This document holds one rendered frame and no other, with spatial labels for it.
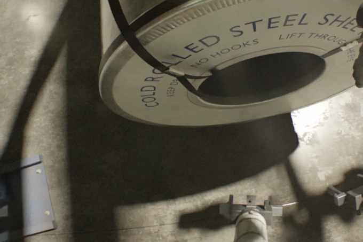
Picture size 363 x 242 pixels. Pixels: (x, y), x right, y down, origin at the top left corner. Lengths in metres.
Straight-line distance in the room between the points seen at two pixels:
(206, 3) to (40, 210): 1.77
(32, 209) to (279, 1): 1.90
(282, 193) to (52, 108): 1.62
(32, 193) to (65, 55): 1.00
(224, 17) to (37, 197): 1.75
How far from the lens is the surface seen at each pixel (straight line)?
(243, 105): 1.39
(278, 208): 0.99
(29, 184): 2.18
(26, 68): 2.46
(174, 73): 0.82
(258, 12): 0.73
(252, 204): 0.95
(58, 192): 2.08
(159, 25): 0.70
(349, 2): 0.82
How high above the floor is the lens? 1.84
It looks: 71 degrees down
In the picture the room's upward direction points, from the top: 10 degrees counter-clockwise
